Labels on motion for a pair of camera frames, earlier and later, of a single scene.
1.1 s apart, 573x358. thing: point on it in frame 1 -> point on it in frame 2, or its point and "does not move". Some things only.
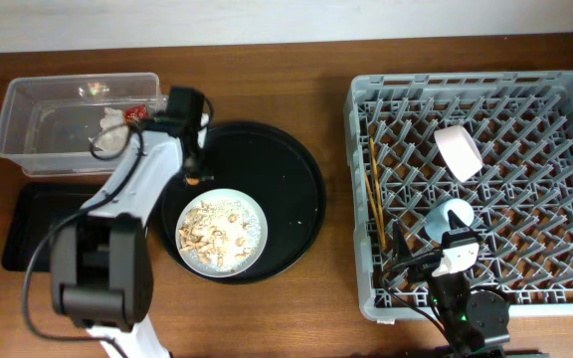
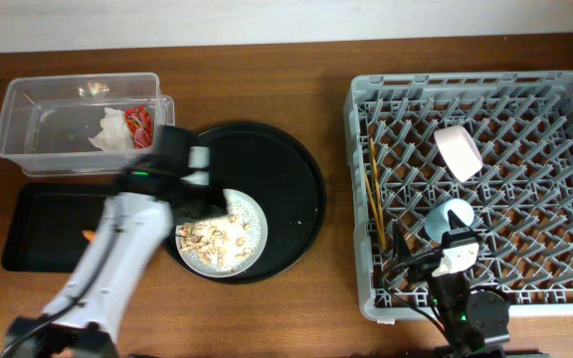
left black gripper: [209, 173] -> [209, 202]
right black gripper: [422, 266] does not move
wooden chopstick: [375, 212] does not move
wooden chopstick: [377, 190] does not move
